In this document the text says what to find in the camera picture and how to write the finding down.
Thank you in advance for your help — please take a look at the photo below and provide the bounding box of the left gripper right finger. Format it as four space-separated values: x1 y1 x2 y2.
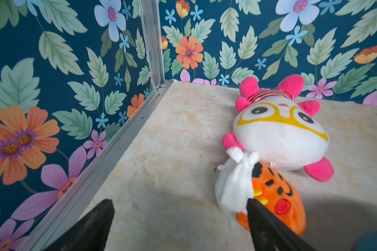
247 199 314 251

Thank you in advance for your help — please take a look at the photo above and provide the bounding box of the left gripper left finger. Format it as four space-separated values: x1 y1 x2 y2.
45 199 115 251

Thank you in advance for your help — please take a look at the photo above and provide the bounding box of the pink white plush doll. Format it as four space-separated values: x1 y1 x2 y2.
215 75 335 235

